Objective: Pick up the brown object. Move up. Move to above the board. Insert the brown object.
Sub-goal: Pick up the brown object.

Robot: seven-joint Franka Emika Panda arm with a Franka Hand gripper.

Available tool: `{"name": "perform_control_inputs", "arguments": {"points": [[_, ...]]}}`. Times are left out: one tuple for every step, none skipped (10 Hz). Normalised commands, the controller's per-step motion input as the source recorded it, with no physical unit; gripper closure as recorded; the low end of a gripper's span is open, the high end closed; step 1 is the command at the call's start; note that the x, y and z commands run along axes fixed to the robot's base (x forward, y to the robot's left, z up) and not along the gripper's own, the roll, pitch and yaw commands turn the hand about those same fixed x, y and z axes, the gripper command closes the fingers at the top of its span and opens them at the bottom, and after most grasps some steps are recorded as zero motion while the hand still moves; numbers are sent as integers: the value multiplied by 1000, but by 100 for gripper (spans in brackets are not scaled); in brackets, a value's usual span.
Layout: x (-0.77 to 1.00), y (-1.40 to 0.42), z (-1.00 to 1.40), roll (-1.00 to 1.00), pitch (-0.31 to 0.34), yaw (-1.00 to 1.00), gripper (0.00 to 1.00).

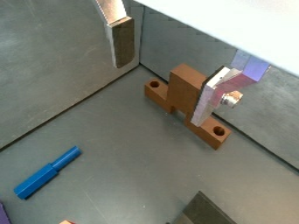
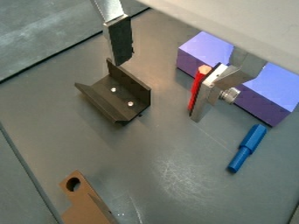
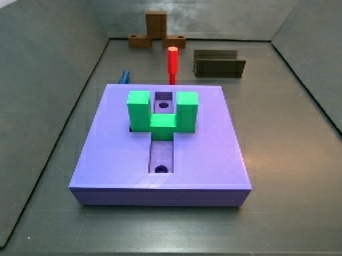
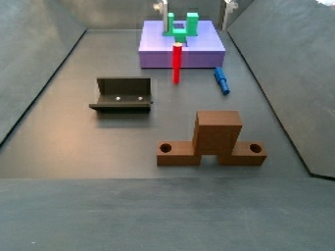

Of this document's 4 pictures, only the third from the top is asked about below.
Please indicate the brown T-shaped block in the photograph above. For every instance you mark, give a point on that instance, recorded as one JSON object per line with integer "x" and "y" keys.
{"x": 156, "y": 32}

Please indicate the purple base board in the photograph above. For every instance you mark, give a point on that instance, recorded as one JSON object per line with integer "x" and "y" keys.
{"x": 199, "y": 173}

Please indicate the green U-shaped block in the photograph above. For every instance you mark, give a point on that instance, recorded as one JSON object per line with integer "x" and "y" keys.
{"x": 161, "y": 113}

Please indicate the blue cylindrical peg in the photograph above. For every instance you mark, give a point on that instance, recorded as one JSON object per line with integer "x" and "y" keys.
{"x": 124, "y": 78}

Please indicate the red cylindrical peg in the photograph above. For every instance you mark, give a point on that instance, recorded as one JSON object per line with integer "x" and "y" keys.
{"x": 172, "y": 52}

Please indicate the black angle bracket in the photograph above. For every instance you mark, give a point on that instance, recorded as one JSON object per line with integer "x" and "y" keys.
{"x": 217, "y": 64}

